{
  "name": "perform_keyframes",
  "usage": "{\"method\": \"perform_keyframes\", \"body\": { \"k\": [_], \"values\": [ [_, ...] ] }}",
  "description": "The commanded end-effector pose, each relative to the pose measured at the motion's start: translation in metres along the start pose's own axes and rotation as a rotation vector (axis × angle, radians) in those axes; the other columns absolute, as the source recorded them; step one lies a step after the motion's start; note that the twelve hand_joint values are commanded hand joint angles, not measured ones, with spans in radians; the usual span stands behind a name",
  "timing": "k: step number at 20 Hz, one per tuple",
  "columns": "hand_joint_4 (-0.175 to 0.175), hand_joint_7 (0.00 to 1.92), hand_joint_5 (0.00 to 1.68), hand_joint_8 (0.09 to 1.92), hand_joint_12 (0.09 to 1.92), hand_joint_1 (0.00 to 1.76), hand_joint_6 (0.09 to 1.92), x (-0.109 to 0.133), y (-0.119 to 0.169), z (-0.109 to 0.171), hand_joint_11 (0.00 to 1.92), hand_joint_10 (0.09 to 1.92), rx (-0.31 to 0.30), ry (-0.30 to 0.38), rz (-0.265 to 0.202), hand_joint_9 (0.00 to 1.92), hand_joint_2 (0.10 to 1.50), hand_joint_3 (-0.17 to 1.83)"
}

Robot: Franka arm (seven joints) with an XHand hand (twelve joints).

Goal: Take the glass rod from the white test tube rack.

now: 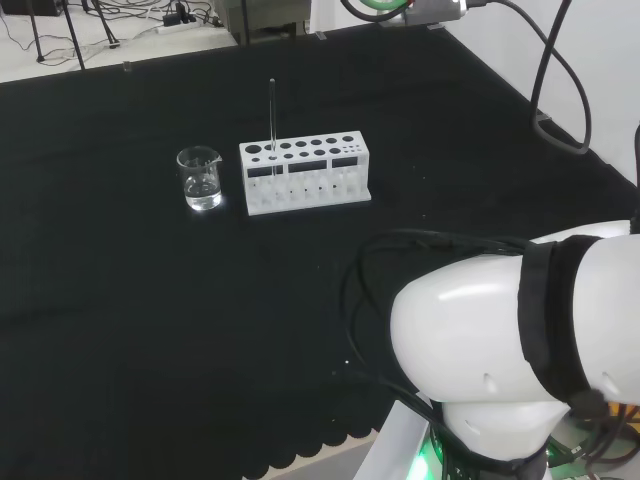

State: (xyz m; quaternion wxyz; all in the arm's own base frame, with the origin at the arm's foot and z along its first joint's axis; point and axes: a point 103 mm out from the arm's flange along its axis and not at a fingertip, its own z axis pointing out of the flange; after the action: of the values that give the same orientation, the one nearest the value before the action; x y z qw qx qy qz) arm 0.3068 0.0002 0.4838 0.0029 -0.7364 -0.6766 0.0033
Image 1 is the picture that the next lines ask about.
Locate clear glass rod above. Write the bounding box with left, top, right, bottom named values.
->
left=268, top=77, right=278, bottom=179

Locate white test tube rack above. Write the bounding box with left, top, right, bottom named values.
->
left=238, top=130, right=374, bottom=218

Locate clear glass beaker with water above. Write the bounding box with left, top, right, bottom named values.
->
left=175, top=145, right=224, bottom=213

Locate black bench cloth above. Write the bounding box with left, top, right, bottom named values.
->
left=0, top=13, right=640, bottom=476

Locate white power strip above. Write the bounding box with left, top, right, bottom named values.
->
left=156, top=19, right=212, bottom=35

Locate black tripod leg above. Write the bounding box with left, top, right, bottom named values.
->
left=60, top=0, right=87, bottom=71
left=94, top=0, right=120, bottom=50
left=27, top=0, right=48, bottom=65

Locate black box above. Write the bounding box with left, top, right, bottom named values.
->
left=0, top=0, right=62, bottom=17

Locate black cable bundle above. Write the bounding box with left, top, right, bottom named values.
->
left=339, top=228, right=532, bottom=434

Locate green cable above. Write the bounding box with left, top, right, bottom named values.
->
left=341, top=0, right=417, bottom=24

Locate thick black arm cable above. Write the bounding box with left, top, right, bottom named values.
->
left=497, top=0, right=593, bottom=155

